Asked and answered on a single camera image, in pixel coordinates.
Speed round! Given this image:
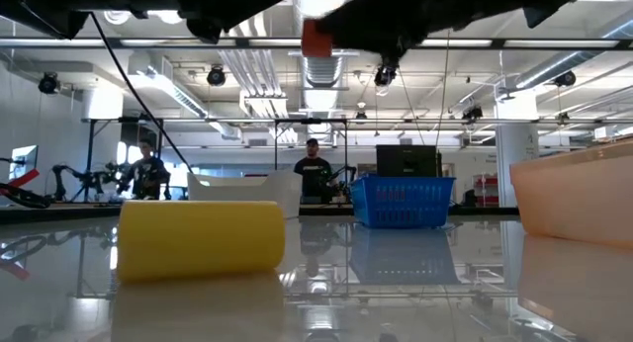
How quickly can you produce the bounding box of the white round pillar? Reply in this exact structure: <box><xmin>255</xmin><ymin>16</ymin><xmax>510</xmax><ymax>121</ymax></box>
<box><xmin>496</xmin><ymin>92</ymin><xmax>540</xmax><ymax>209</ymax></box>

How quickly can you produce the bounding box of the white-screen monitor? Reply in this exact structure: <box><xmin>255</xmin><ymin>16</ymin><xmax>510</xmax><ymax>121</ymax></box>
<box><xmin>8</xmin><ymin>144</ymin><xmax>40</xmax><ymax>181</ymax></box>

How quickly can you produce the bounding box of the black cable loop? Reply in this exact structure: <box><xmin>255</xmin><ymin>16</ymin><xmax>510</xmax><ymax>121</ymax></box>
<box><xmin>0</xmin><ymin>182</ymin><xmax>52</xmax><ymax>210</ymax></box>

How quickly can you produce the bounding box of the orange plastic tray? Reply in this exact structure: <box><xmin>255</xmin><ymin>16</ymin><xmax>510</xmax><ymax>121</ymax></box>
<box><xmin>509</xmin><ymin>138</ymin><xmax>633</xmax><ymax>249</ymax></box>

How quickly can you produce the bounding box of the blue plastic basket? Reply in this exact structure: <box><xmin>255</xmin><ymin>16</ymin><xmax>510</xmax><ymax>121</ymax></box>
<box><xmin>349</xmin><ymin>175</ymin><xmax>457</xmax><ymax>229</ymax></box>

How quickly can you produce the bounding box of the red storage shelf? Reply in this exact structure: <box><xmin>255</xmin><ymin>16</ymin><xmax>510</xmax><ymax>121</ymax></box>
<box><xmin>473</xmin><ymin>173</ymin><xmax>499</xmax><ymax>209</ymax></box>

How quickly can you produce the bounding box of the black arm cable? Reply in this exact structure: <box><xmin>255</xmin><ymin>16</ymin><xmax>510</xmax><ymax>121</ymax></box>
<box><xmin>90</xmin><ymin>11</ymin><xmax>194</xmax><ymax>175</ymax></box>

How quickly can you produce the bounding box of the large silver ribbed duct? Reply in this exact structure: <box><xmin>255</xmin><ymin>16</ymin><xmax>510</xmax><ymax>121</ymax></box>
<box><xmin>289</xmin><ymin>0</ymin><xmax>360</xmax><ymax>114</ymax></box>

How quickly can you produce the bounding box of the person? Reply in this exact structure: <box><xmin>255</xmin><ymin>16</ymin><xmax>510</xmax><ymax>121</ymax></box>
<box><xmin>120</xmin><ymin>138</ymin><xmax>172</xmax><ymax>202</ymax></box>
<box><xmin>293</xmin><ymin>137</ymin><xmax>335</xmax><ymax>205</ymax></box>

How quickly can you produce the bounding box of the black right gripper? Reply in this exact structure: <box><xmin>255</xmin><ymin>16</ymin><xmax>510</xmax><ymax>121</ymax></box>
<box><xmin>316</xmin><ymin>0</ymin><xmax>496</xmax><ymax>61</ymax></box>

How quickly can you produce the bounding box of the yellow cylinder block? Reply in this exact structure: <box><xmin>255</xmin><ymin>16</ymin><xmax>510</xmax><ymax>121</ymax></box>
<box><xmin>117</xmin><ymin>200</ymin><xmax>287</xmax><ymax>284</ymax></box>

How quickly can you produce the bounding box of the red bar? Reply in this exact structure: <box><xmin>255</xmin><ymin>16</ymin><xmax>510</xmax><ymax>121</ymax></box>
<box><xmin>0</xmin><ymin>168</ymin><xmax>41</xmax><ymax>191</ymax></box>

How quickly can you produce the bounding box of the small red block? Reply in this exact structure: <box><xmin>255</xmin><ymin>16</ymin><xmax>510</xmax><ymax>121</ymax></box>
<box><xmin>301</xmin><ymin>19</ymin><xmax>334</xmax><ymax>58</ymax></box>

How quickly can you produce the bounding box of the silver round ventilation duct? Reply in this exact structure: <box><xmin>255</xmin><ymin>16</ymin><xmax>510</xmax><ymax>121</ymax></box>
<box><xmin>513</xmin><ymin>15</ymin><xmax>633</xmax><ymax>91</ymax></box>

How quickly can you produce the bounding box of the white rectangular duct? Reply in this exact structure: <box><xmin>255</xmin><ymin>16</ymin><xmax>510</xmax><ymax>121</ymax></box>
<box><xmin>127</xmin><ymin>52</ymin><xmax>243</xmax><ymax>141</ymax></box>

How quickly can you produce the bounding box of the white plastic bin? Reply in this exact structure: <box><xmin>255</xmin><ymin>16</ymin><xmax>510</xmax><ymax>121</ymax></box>
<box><xmin>186</xmin><ymin>169</ymin><xmax>304</xmax><ymax>219</ymax></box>

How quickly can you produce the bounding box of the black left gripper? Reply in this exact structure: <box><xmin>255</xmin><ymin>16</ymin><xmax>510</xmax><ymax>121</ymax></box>
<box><xmin>177</xmin><ymin>0</ymin><xmax>288</xmax><ymax>44</ymax></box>

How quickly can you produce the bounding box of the black monitor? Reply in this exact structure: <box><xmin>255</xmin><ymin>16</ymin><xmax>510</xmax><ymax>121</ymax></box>
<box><xmin>375</xmin><ymin>143</ymin><xmax>440</xmax><ymax>178</ymax></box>

